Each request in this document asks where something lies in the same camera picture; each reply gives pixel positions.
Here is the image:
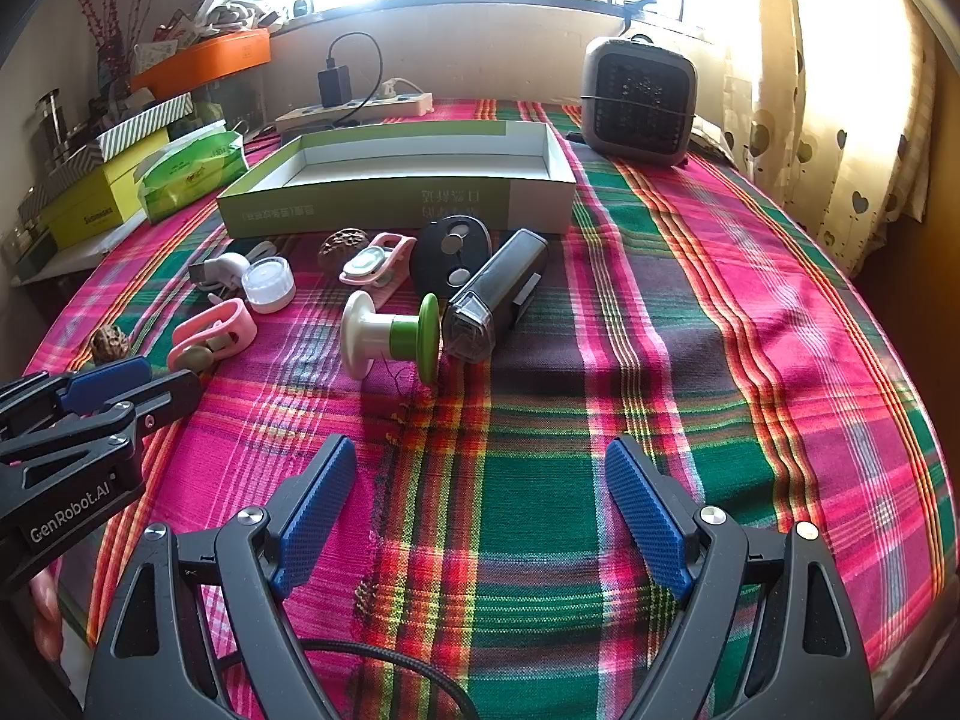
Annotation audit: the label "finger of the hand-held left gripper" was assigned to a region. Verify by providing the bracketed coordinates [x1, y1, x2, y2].
[0, 357, 153, 443]
[0, 369, 203, 518]

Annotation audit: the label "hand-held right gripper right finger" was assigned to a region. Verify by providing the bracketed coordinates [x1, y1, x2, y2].
[604, 433, 878, 720]

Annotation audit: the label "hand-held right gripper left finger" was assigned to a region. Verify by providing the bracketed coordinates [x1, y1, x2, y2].
[82, 433, 358, 720]

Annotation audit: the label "brown walnut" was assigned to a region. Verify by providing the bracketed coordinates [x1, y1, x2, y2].
[318, 229, 367, 271]
[90, 322, 130, 361]

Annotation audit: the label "pink cable clip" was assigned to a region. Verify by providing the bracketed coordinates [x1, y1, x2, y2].
[339, 231, 418, 295]
[166, 298, 258, 372]

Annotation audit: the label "white USB charging cable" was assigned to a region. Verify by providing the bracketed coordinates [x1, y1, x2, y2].
[189, 241, 277, 299]

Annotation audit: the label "green white spool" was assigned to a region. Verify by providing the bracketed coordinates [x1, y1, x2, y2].
[341, 291, 442, 385]

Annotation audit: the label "green white cardboard box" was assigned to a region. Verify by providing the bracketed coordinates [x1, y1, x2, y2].
[216, 120, 578, 241]

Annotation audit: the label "black bike light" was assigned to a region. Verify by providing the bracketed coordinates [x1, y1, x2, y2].
[441, 228, 548, 362]

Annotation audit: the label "black oval key fob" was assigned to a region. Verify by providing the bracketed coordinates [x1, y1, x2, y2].
[409, 214, 493, 299]

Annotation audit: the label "person's left hand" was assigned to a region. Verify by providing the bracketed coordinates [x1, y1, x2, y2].
[26, 570, 68, 665]

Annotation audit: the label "plaid tablecloth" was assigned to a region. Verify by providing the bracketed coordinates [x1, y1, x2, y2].
[22, 97, 947, 720]

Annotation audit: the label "yellow cardboard box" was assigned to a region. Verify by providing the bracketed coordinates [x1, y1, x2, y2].
[37, 126, 173, 250]

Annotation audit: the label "green tissue pack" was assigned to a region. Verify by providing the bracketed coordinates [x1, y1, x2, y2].
[137, 124, 250, 224]

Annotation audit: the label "striped cardboard box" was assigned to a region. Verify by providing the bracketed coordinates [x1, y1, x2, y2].
[45, 94, 194, 188]

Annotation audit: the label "glass jar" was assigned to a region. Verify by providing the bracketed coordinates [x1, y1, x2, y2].
[30, 88, 72, 166]

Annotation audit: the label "clear plastic container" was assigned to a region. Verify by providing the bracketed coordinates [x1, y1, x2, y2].
[191, 67, 267, 132]

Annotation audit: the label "orange plastic box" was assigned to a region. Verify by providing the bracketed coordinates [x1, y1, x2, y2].
[129, 28, 272, 98]

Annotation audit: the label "black charger adapter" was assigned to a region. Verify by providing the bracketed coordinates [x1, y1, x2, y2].
[319, 66, 353, 107]

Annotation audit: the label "dried red flower branches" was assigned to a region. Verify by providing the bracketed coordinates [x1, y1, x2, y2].
[71, 0, 151, 83]

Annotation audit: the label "white power strip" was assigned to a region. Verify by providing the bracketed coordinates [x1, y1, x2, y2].
[274, 92, 434, 137]

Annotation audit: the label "white plastic bag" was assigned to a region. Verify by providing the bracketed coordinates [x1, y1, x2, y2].
[191, 0, 290, 35]

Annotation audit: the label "grey portable heater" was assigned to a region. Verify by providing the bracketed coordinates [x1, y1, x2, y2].
[581, 34, 700, 166]

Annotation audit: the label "heart print curtain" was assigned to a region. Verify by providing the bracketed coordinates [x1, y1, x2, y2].
[724, 0, 946, 278]

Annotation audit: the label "black braided cable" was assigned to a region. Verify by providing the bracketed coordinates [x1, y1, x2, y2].
[202, 637, 481, 720]

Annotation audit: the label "black charging cable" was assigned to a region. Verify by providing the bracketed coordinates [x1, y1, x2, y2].
[328, 32, 383, 128]

